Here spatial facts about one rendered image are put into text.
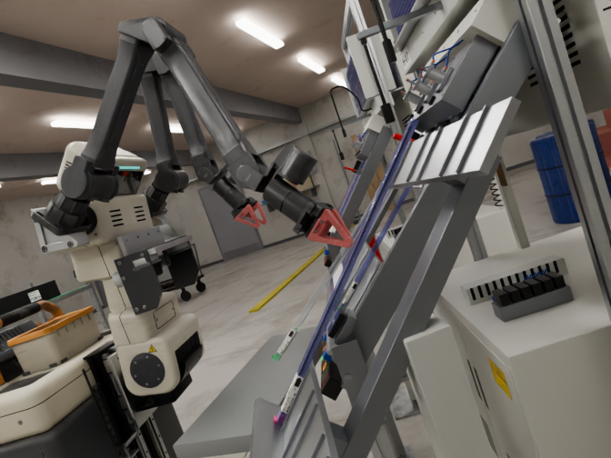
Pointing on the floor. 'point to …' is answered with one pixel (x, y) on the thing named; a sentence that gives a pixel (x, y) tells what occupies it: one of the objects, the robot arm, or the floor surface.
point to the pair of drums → (550, 155)
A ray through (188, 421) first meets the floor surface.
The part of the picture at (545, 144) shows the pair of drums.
